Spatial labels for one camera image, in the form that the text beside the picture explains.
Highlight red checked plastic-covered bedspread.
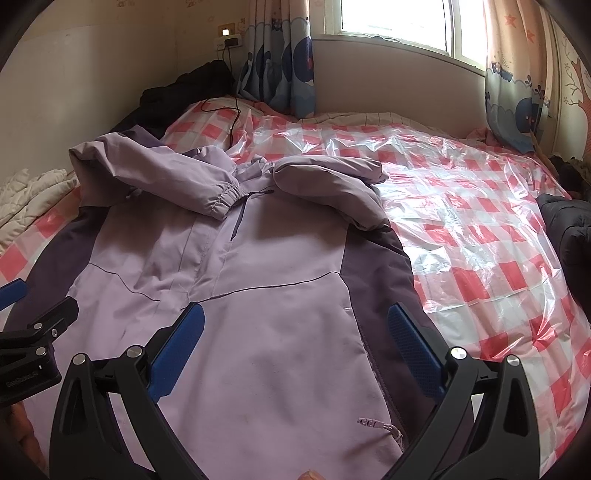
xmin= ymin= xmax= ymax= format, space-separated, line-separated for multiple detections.
xmin=0 ymin=97 xmax=591 ymax=476

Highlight black puffer jacket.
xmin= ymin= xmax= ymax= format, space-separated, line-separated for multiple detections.
xmin=537 ymin=194 xmax=591 ymax=319

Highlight left cartoon print curtain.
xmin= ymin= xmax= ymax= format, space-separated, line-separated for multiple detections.
xmin=238 ymin=0 xmax=315 ymax=119

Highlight lilac and purple jacket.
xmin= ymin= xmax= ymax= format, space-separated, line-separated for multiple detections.
xmin=6 ymin=128 xmax=433 ymax=479

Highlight white wall switch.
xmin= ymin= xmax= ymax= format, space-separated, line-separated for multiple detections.
xmin=217 ymin=22 xmax=236 ymax=38

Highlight right cartoon print curtain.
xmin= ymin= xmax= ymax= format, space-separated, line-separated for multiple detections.
xmin=484 ymin=0 xmax=554 ymax=154

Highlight cream quilted blanket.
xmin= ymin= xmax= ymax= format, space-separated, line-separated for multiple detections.
xmin=0 ymin=169 xmax=78 ymax=254

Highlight bright window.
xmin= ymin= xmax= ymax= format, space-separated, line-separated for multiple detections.
xmin=341 ymin=0 xmax=488 ymax=68

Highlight black clothing pile at headboard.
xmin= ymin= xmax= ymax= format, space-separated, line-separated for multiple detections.
xmin=111 ymin=60 xmax=233 ymax=139

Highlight black charging cable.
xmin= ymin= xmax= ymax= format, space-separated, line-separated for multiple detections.
xmin=198 ymin=44 xmax=246 ymax=151

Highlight cartoon print curtain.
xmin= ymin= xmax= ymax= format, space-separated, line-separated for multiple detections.
xmin=484 ymin=0 xmax=554 ymax=154
xmin=238 ymin=0 xmax=315 ymax=119

